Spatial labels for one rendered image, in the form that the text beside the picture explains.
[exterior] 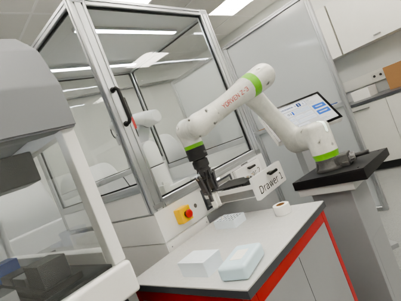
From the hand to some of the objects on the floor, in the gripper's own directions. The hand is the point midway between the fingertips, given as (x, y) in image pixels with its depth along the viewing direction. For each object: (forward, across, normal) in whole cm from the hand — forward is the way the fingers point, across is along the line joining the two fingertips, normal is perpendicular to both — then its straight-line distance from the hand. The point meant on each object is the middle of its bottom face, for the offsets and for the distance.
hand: (215, 199), depth 146 cm
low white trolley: (+89, +17, +13) cm, 92 cm away
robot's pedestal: (+89, -48, +38) cm, 108 cm away
